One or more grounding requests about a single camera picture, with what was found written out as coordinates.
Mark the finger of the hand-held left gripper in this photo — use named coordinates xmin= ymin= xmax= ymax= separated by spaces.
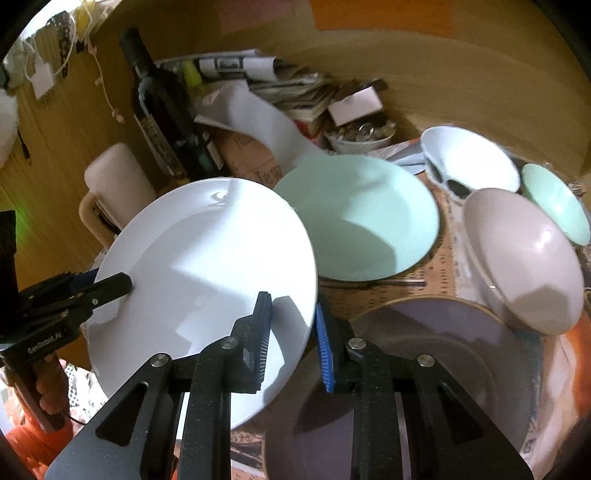
xmin=58 ymin=272 xmax=133 ymax=325
xmin=18 ymin=271 xmax=100 ymax=302

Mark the white charger plug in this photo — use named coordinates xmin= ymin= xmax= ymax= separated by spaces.
xmin=30 ymin=59 xmax=59 ymax=100

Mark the small bowl of trinkets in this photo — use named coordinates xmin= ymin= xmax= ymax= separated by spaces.
xmin=323 ymin=121 xmax=396 ymax=154

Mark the pink sticky note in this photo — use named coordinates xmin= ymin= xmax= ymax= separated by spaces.
xmin=217 ymin=0 xmax=298 ymax=35

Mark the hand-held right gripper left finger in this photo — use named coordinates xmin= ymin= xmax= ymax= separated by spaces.
xmin=46 ymin=292 xmax=273 ymax=480

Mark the white patterned bowl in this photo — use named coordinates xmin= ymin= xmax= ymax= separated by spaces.
xmin=420 ymin=126 xmax=522 ymax=200

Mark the person's left forearm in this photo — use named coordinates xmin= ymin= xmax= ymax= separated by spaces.
xmin=0 ymin=406 xmax=77 ymax=480

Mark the small white box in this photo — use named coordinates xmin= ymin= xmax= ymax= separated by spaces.
xmin=328 ymin=87 xmax=385 ymax=125

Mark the brown printed cardboard box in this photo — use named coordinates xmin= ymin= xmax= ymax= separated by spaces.
xmin=215 ymin=128 xmax=283 ymax=186

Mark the mint green bowl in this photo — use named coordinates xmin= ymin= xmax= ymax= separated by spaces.
xmin=521 ymin=163 xmax=591 ymax=245

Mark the yellow-green marker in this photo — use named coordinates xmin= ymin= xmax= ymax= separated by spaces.
xmin=182 ymin=60 xmax=204 ymax=86

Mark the stack of newspapers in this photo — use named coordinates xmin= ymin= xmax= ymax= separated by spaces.
xmin=154 ymin=55 xmax=334 ymax=136

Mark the pinkish grey bowl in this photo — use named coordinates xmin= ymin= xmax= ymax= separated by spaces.
xmin=463 ymin=187 xmax=585 ymax=335

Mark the beige cord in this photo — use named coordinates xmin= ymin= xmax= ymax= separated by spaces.
xmin=84 ymin=39 xmax=126 ymax=124

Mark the orange sticky note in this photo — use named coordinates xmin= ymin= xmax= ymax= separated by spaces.
xmin=310 ymin=0 xmax=455 ymax=41

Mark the dark wine bottle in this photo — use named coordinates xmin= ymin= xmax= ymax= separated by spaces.
xmin=119 ymin=28 xmax=218 ymax=182

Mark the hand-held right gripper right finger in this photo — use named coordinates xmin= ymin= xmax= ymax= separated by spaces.
xmin=315 ymin=295 xmax=548 ymax=480

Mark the person's left hand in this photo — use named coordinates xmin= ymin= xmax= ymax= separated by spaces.
xmin=34 ymin=354 xmax=71 ymax=418

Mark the mint green plate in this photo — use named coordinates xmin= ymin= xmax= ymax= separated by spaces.
xmin=272 ymin=154 xmax=440 ymax=281

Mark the grey plate with gold rim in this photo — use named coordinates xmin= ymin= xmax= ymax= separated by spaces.
xmin=265 ymin=298 xmax=539 ymax=480

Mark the white plate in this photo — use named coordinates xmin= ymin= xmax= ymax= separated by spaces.
xmin=87 ymin=178 xmax=319 ymax=431

